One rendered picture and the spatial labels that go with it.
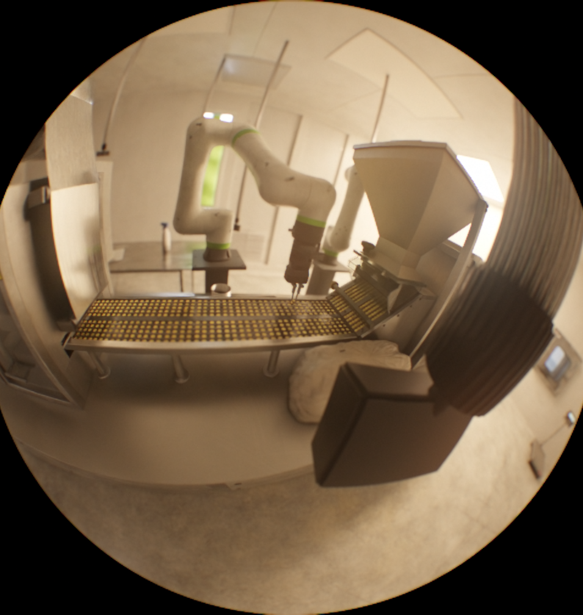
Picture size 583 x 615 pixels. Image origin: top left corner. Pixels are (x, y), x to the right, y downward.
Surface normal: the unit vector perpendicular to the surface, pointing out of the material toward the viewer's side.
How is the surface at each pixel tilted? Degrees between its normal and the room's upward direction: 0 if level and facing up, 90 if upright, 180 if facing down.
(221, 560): 0
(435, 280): 90
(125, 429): 0
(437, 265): 90
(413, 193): 118
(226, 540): 0
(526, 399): 90
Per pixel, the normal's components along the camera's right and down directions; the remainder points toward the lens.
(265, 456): 0.22, -0.82
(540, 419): -0.92, 0.00
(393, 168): -0.92, 0.39
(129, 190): 0.32, 0.57
